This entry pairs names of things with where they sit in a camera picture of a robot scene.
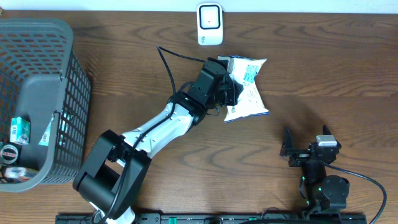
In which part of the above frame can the round black red tin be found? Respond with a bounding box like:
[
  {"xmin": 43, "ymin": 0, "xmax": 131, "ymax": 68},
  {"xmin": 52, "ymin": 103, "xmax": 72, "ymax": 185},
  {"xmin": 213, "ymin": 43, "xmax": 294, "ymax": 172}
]
[{"xmin": 1, "ymin": 142, "xmax": 21, "ymax": 166}]

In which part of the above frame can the white barcode scanner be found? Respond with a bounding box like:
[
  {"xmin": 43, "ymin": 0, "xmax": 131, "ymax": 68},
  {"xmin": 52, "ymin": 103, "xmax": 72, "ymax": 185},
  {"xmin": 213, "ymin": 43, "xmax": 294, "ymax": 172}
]
[{"xmin": 197, "ymin": 2, "xmax": 223, "ymax": 45}]

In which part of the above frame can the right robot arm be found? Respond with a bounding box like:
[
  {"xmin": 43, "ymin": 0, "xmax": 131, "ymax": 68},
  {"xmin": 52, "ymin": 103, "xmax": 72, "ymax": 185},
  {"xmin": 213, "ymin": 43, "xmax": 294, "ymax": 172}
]
[{"xmin": 280, "ymin": 125, "xmax": 349, "ymax": 219}]

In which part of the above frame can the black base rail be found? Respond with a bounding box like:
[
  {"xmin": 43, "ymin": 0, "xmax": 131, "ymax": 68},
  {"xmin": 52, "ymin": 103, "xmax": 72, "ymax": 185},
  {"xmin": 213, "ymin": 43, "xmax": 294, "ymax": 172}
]
[{"xmin": 55, "ymin": 212, "xmax": 368, "ymax": 224}]

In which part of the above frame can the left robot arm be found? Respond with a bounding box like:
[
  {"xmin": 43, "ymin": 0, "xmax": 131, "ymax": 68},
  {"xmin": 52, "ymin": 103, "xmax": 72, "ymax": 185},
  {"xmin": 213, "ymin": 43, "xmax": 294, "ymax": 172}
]
[{"xmin": 73, "ymin": 67, "xmax": 243, "ymax": 223}]

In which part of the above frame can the teal white packet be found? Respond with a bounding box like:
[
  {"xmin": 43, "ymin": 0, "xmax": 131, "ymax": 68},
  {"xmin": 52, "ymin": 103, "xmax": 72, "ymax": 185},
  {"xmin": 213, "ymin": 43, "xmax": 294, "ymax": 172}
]
[{"xmin": 39, "ymin": 117, "xmax": 54, "ymax": 146}]

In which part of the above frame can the orange white small pack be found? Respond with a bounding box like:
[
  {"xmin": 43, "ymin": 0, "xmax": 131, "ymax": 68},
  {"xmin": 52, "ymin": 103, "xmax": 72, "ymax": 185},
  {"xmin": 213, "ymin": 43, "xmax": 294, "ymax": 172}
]
[{"xmin": 1, "ymin": 166, "xmax": 39, "ymax": 183}]

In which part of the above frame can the grey plastic basket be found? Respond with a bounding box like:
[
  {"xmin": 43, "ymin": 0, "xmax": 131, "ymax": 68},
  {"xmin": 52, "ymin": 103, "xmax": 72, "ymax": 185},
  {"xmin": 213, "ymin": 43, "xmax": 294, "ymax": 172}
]
[{"xmin": 1, "ymin": 18, "xmax": 91, "ymax": 193}]

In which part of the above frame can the white blue snack bag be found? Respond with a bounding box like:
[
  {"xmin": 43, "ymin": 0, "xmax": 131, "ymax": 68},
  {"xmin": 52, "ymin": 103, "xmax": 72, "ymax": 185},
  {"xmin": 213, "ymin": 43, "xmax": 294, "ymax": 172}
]
[{"xmin": 218, "ymin": 55, "xmax": 270, "ymax": 123}]

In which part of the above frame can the green white small box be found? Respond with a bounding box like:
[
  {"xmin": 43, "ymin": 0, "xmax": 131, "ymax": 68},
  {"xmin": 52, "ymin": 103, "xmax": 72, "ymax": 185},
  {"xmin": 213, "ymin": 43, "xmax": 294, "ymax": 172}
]
[{"xmin": 9, "ymin": 117, "xmax": 30, "ymax": 146}]

